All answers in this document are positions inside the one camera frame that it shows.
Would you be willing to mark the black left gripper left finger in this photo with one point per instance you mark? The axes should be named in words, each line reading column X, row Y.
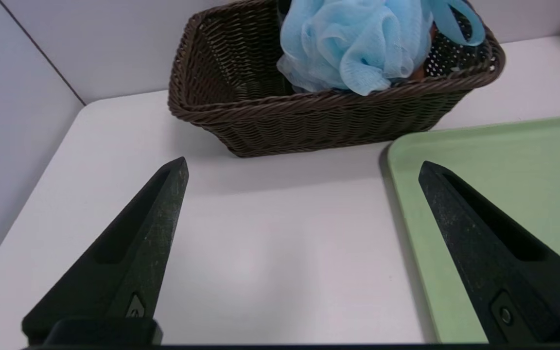
column 124, row 262

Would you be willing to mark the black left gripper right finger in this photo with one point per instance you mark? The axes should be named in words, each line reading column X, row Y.
column 503, row 267

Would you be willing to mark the blue mesh bath loofah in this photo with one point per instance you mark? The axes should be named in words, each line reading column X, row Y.
column 353, row 43

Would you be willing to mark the dark brown wicker basket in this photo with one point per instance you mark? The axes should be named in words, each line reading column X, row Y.
column 309, row 112

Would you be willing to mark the green plastic tray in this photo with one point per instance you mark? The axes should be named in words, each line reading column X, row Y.
column 508, row 194

